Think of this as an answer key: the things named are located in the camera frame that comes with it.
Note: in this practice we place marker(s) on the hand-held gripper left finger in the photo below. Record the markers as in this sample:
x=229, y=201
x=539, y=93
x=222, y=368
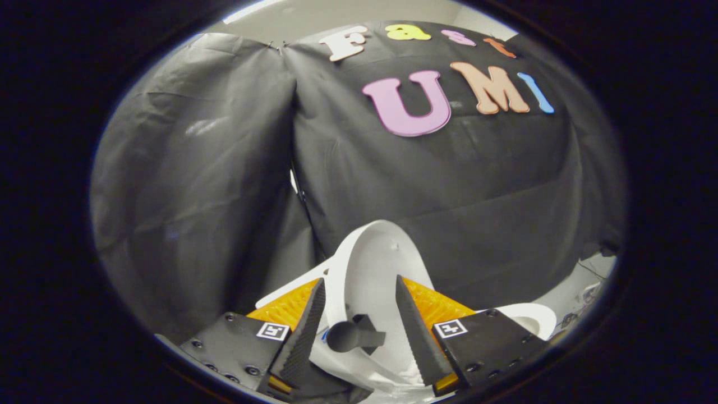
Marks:
x=305, y=336

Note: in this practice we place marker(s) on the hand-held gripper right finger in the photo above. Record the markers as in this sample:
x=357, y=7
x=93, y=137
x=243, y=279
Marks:
x=418, y=342

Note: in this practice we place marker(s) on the white toilet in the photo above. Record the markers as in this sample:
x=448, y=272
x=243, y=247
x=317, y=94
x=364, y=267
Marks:
x=530, y=314

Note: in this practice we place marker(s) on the black cylindrical knob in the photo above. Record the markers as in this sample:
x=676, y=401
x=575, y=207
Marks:
x=345, y=336

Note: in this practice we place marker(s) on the black backdrop cloth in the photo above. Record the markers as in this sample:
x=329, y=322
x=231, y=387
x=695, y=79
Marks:
x=224, y=168

